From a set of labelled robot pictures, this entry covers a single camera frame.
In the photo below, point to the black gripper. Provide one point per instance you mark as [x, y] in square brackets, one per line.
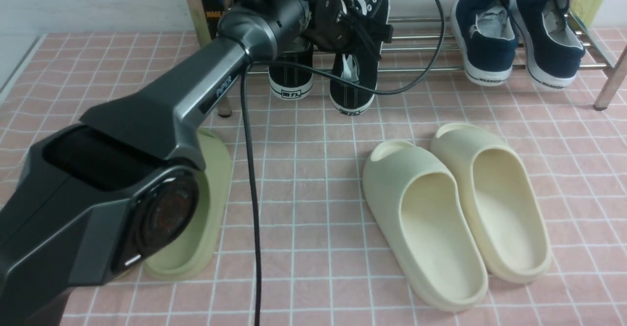
[348, 26]

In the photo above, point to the black canvas sneaker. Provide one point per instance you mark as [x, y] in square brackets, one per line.
[289, 83]
[360, 68]

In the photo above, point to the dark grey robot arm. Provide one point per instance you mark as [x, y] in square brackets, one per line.
[100, 196]

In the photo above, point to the left navy sneaker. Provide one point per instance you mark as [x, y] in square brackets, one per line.
[487, 39]

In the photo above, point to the navy sneaker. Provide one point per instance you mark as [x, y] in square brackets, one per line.
[487, 39]
[553, 50]

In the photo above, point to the left cream foam slipper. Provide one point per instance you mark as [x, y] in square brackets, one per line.
[414, 199]

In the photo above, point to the cream foam slipper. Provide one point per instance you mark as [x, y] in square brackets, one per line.
[414, 199]
[498, 201]

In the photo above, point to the pink checked tablecloth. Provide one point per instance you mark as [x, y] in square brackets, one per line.
[325, 260]

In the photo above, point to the right navy sneaker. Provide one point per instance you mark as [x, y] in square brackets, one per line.
[553, 50]

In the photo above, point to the right cream foam slipper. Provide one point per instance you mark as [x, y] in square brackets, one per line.
[498, 201]

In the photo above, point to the right green foam slipper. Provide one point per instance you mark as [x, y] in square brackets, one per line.
[193, 250]

